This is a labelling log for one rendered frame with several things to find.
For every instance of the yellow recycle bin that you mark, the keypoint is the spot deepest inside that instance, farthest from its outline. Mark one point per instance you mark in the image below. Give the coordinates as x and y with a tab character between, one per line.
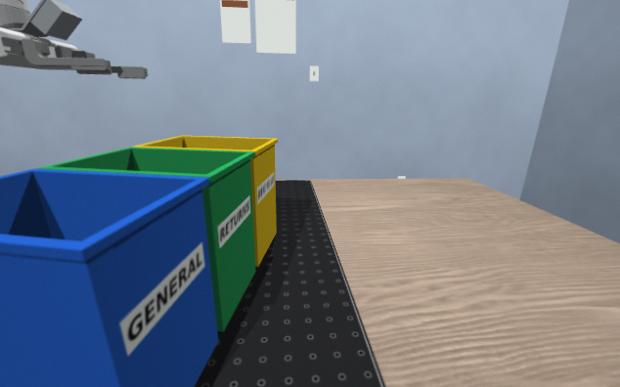
263	178

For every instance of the green bin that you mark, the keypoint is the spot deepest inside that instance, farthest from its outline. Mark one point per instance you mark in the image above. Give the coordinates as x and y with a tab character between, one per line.
227	202

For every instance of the blue bin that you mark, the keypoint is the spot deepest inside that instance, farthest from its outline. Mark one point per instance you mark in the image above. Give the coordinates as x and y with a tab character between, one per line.
130	306

